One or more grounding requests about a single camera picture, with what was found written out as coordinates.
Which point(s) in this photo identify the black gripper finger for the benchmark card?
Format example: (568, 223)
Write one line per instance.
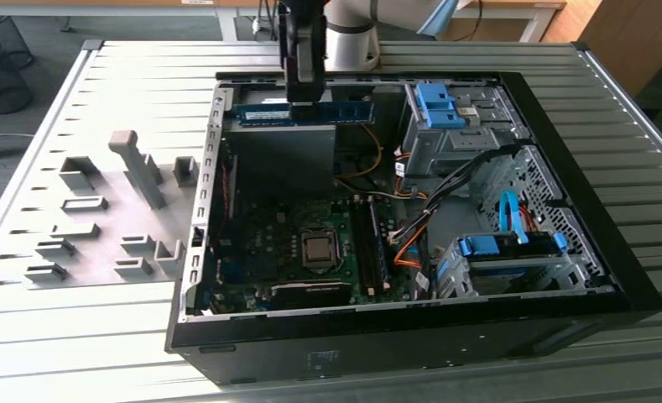
(309, 84)

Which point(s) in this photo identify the blue RAM stick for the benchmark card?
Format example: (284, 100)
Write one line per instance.
(342, 112)

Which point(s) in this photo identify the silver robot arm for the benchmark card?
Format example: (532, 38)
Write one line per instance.
(353, 46)

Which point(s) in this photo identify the black RAM slot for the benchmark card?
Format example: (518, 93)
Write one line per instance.
(362, 247)

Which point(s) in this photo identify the white framed wooden desk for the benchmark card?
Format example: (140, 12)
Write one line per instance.
(228, 23)

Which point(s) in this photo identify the grey power supply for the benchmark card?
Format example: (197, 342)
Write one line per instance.
(281, 159)

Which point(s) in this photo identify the blue plastic drive latch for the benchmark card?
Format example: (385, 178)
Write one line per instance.
(437, 105)

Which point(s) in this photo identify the silver drive cage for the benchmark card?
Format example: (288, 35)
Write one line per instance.
(465, 142)

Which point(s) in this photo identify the CPU socket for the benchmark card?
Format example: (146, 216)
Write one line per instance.
(321, 231)

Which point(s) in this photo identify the silver CPU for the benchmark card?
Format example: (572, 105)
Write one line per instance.
(320, 248)

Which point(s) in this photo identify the green motherboard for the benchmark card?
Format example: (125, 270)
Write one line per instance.
(264, 252)

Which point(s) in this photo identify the grey parts rack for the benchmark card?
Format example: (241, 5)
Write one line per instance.
(118, 218)

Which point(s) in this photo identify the hard disk in blue carrier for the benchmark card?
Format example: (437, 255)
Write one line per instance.
(478, 245)

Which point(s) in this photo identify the black graphics card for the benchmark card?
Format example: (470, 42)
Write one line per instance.
(312, 294)

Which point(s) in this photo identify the brown wooden cabinet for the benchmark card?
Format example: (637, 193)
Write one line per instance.
(633, 38)

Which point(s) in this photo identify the silver disk bay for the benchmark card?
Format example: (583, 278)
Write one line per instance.
(532, 273)

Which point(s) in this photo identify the black PC case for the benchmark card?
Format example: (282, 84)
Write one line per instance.
(365, 348)

